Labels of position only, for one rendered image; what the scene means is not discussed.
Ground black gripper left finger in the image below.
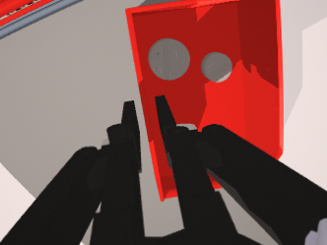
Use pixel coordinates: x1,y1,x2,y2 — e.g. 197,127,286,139
0,100,145,245

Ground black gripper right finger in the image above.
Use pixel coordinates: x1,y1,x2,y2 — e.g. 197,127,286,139
155,95,327,245

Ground grey metal disc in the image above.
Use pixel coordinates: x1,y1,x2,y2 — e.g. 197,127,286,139
148,38,190,81
201,52,232,83

